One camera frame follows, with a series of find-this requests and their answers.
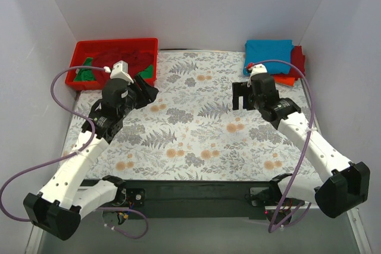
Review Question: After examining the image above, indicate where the teal blue t-shirt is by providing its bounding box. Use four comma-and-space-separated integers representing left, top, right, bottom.
243, 40, 294, 76

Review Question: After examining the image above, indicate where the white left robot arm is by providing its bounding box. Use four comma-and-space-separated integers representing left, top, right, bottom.
23, 75, 158, 240

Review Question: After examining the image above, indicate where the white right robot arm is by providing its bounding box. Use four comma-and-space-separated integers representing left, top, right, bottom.
232, 72, 370, 218

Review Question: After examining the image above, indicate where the crumpled dark red t-shirt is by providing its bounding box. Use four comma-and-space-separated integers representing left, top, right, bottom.
92, 48, 154, 76

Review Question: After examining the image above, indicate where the folded orange t-shirt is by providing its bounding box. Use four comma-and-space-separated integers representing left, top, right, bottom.
273, 75, 295, 87

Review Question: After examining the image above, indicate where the red plastic bin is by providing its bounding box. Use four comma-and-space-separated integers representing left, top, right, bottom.
65, 38, 158, 91

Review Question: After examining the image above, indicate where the green t-shirt in bin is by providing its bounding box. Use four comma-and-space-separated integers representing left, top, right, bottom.
73, 57, 154, 81

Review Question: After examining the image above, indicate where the folded dark red t-shirt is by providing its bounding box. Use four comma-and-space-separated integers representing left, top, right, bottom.
277, 46, 305, 80

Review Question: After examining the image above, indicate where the floral patterned table mat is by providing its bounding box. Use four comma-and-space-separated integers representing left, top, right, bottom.
59, 51, 331, 182

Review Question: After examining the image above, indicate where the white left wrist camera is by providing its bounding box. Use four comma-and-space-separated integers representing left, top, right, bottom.
104, 61, 133, 85

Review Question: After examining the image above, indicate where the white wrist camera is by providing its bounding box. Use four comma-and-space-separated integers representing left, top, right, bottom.
245, 63, 267, 86
104, 61, 133, 85

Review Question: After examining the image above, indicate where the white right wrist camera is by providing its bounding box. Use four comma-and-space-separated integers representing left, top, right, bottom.
245, 63, 267, 86

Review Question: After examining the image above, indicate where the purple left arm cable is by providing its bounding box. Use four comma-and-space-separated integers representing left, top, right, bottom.
0, 65, 149, 240

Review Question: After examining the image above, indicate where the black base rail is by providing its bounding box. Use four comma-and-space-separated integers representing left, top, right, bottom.
80, 176, 307, 221

